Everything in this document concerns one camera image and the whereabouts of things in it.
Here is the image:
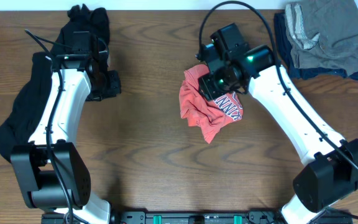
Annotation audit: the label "red printed t-shirt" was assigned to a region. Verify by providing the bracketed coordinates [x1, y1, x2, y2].
[179, 64, 244, 144]

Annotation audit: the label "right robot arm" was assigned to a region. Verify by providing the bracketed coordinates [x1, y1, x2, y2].
[197, 43, 358, 223]

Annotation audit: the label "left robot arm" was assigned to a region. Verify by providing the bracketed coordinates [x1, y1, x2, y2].
[11, 50, 120, 223]

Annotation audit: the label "navy folded garment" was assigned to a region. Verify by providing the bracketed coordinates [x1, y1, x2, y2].
[273, 12, 358, 82]

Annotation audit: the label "black garment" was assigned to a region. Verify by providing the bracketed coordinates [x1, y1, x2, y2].
[0, 5, 110, 162]

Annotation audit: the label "grey folded shorts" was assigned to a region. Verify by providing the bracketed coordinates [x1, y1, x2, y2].
[284, 0, 358, 76]

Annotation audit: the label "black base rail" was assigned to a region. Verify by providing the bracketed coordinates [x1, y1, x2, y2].
[41, 210, 354, 224]

